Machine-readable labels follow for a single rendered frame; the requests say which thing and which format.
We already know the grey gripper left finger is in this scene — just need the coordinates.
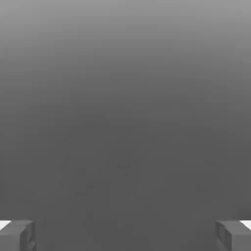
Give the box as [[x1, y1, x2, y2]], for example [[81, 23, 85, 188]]
[[0, 219, 37, 251]]

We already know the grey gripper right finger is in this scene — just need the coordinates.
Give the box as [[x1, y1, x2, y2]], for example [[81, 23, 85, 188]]
[[215, 219, 251, 251]]

